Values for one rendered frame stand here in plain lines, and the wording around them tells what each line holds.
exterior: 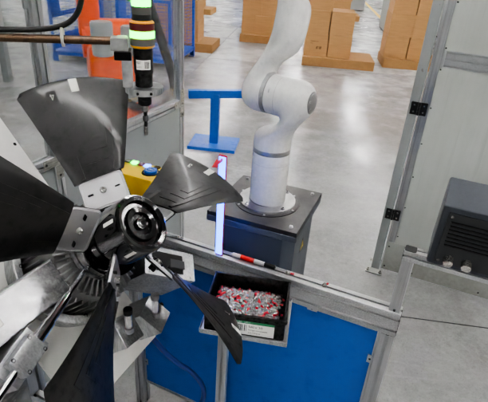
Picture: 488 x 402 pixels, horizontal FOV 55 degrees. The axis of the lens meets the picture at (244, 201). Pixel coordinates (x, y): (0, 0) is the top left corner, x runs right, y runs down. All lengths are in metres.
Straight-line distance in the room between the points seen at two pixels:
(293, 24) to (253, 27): 8.73
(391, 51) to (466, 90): 6.39
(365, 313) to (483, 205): 0.45
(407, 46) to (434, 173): 6.36
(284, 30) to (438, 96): 1.33
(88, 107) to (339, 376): 1.08
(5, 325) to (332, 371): 1.00
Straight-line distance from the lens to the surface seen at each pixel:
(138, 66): 0.89
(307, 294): 1.39
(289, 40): 1.40
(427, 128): 2.62
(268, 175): 1.48
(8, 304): 0.93
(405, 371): 2.45
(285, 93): 1.37
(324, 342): 1.50
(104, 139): 1.00
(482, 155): 2.66
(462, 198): 1.14
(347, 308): 1.38
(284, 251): 1.50
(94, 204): 0.97
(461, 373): 2.55
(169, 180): 1.13
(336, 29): 8.33
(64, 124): 1.03
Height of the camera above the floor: 1.70
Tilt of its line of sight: 28 degrees down
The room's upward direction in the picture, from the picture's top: 4 degrees clockwise
